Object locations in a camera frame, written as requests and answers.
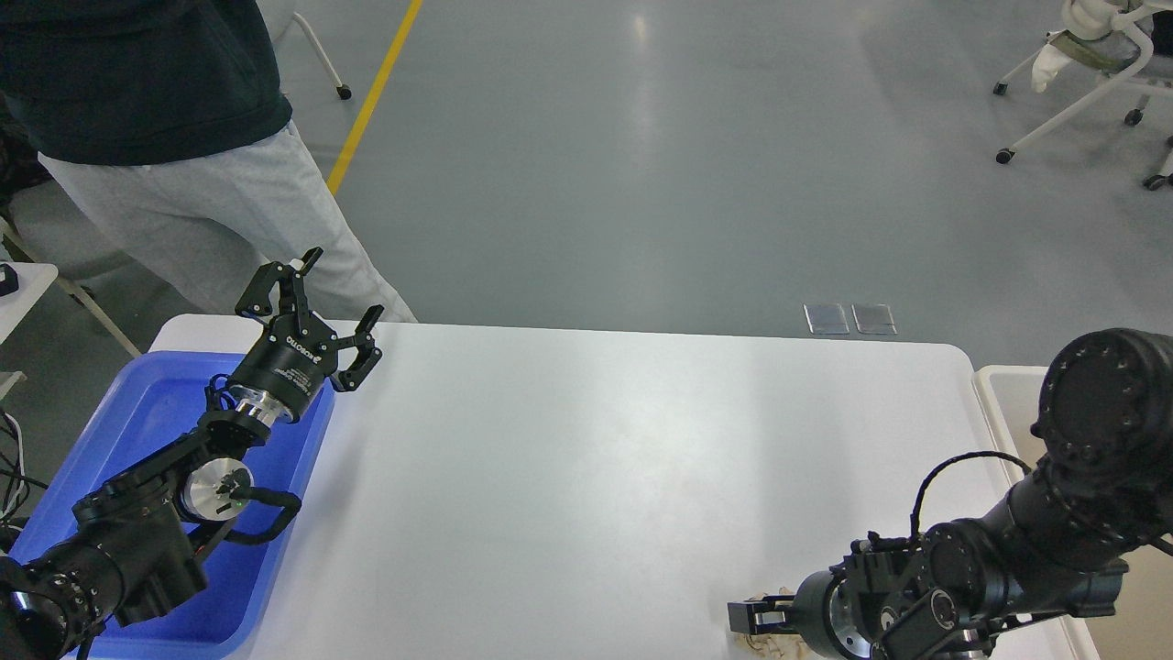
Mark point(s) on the white office chair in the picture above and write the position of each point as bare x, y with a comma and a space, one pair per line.
1125, 43

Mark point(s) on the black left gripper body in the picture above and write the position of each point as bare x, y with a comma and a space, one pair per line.
283, 372

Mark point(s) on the left metal floor plate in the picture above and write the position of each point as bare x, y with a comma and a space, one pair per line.
826, 319

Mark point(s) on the metal floor plate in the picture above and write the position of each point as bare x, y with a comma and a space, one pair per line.
874, 319
826, 319

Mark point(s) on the white chair leg with caster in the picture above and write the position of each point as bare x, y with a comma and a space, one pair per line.
342, 89

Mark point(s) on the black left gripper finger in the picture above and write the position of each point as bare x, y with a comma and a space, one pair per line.
278, 289
367, 353

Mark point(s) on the person in dark hoodie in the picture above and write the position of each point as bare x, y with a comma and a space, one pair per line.
165, 123

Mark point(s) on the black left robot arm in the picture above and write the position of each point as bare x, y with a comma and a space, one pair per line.
144, 534

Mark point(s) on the right metal floor plate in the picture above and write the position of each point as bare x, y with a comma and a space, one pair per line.
874, 319

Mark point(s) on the white side table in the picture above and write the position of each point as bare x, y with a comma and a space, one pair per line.
24, 284

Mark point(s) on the white plastic bin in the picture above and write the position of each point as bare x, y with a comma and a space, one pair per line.
1141, 625

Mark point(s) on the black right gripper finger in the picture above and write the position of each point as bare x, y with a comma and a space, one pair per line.
765, 615

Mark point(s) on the beige paper ball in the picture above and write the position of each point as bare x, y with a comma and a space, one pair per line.
771, 644

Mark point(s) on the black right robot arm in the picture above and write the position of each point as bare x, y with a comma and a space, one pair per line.
1054, 546

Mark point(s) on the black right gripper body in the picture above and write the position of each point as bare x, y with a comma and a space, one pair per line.
835, 616

